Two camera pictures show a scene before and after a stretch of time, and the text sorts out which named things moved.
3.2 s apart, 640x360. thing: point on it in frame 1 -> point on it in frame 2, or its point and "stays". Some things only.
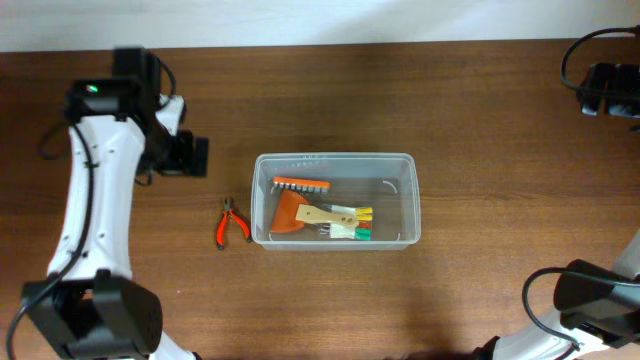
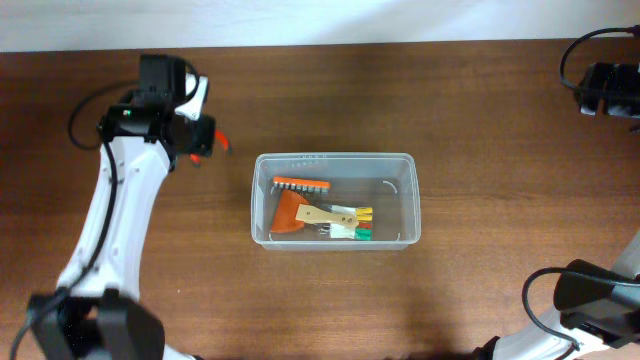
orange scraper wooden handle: [291, 213] stays
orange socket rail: [301, 185] stays
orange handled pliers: [228, 211] -> [195, 159]
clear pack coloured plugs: [362, 231] stays
